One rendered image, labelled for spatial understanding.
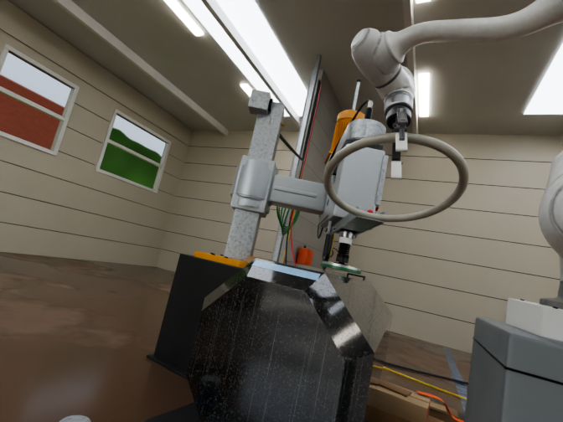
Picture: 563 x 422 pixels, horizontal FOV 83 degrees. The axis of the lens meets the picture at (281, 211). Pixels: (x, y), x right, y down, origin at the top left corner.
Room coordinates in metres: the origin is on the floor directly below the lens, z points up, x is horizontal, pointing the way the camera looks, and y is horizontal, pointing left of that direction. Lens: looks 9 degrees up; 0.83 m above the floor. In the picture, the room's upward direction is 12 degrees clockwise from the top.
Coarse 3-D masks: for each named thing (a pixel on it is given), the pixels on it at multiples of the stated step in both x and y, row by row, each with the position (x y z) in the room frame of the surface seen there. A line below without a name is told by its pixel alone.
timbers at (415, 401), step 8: (376, 392) 2.06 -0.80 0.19; (384, 392) 2.04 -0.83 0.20; (392, 392) 2.07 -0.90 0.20; (376, 400) 2.06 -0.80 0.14; (384, 400) 2.03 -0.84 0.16; (392, 400) 2.01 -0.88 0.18; (400, 400) 1.99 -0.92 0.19; (408, 400) 1.98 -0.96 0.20; (416, 400) 2.01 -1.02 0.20; (424, 400) 2.04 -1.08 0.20; (384, 408) 2.03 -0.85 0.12; (392, 408) 2.01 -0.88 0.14; (400, 408) 1.99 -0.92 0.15; (408, 408) 1.96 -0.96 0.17; (416, 408) 1.94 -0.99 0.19; (424, 408) 1.92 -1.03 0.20; (400, 416) 1.98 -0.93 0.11; (408, 416) 1.96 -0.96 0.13; (416, 416) 1.94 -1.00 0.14; (424, 416) 1.92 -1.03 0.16
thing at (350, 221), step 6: (348, 216) 1.50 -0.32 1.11; (354, 216) 1.35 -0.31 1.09; (342, 222) 1.63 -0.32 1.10; (348, 222) 1.47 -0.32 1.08; (354, 222) 1.44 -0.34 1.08; (360, 222) 1.41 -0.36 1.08; (366, 222) 1.38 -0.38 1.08; (372, 222) 1.36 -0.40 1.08; (378, 222) 1.33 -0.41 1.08; (384, 222) 1.31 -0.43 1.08; (336, 228) 1.79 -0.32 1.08; (342, 228) 1.66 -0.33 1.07; (348, 228) 1.63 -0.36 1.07; (354, 228) 1.59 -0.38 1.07; (360, 228) 1.55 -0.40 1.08; (366, 228) 1.52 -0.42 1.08; (372, 228) 1.48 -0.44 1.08; (330, 234) 1.99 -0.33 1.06; (354, 234) 1.79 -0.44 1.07
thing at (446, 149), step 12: (360, 144) 0.95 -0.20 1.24; (372, 144) 0.94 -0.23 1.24; (420, 144) 0.90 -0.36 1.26; (432, 144) 0.89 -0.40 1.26; (444, 144) 0.89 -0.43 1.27; (336, 156) 1.03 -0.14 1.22; (456, 156) 0.91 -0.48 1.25; (324, 180) 1.15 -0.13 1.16; (468, 180) 1.00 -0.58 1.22; (456, 192) 1.07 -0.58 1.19; (348, 204) 1.29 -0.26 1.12; (444, 204) 1.14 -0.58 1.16; (360, 216) 1.31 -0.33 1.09; (372, 216) 1.31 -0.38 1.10; (384, 216) 1.30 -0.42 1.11; (396, 216) 1.29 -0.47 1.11; (408, 216) 1.26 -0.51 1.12; (420, 216) 1.23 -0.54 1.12
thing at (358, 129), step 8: (360, 120) 1.66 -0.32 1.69; (368, 120) 1.64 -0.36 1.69; (352, 128) 1.69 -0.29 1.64; (360, 128) 1.65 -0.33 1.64; (368, 128) 1.64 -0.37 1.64; (376, 128) 1.64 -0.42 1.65; (384, 128) 1.67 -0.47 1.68; (344, 136) 1.80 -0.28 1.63; (352, 136) 1.68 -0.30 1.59; (360, 136) 1.65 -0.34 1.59; (344, 144) 1.78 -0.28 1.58; (336, 152) 2.08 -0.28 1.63; (328, 160) 2.36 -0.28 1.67; (336, 168) 2.25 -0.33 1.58
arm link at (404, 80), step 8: (400, 64) 0.93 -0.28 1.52; (400, 72) 0.92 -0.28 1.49; (408, 72) 0.96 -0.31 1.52; (392, 80) 0.93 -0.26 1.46; (400, 80) 0.93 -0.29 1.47; (408, 80) 0.94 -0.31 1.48; (376, 88) 0.98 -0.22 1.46; (384, 88) 0.95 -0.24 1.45; (392, 88) 0.95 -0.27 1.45; (400, 88) 0.94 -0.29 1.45; (408, 88) 0.94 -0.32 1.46; (384, 96) 0.98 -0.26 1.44
